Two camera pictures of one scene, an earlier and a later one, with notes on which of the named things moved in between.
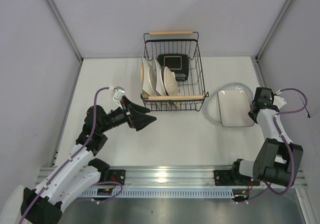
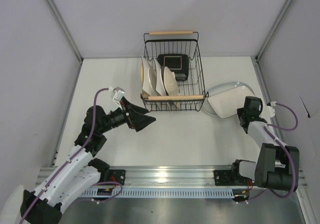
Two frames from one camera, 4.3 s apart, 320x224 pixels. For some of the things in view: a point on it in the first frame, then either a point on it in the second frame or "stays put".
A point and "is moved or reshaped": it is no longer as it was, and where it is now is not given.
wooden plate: (142, 72) stays put
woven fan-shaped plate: (171, 82) stays put
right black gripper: (256, 109) to (242, 112)
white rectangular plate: (235, 108) is moved or reshaped
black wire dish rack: (173, 78) stays put
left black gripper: (130, 116) stays put
